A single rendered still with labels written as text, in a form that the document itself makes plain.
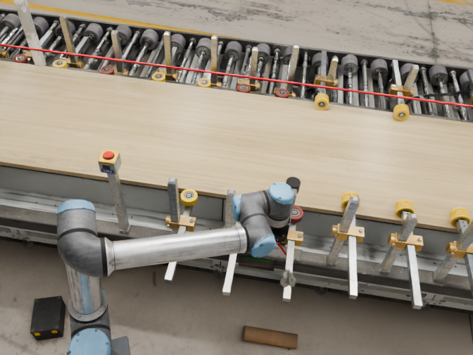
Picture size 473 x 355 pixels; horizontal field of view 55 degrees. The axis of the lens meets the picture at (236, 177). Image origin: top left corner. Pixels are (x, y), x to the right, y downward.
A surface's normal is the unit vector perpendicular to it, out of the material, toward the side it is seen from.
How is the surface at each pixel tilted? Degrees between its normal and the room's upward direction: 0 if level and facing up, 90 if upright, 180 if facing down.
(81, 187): 90
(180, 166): 0
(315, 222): 90
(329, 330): 0
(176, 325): 0
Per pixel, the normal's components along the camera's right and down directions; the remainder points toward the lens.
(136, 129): 0.05, -0.66
